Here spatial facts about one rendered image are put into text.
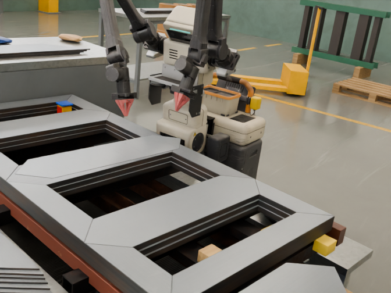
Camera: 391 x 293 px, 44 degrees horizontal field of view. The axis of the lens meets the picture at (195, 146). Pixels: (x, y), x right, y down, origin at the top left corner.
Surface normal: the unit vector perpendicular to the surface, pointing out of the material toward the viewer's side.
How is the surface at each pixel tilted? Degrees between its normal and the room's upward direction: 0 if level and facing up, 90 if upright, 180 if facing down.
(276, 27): 90
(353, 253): 0
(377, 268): 0
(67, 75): 90
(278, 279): 0
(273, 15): 90
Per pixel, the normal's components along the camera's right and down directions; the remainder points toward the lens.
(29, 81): 0.71, 0.33
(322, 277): 0.11, -0.93
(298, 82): 0.01, 0.36
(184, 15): -0.30, -0.53
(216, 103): -0.58, 0.27
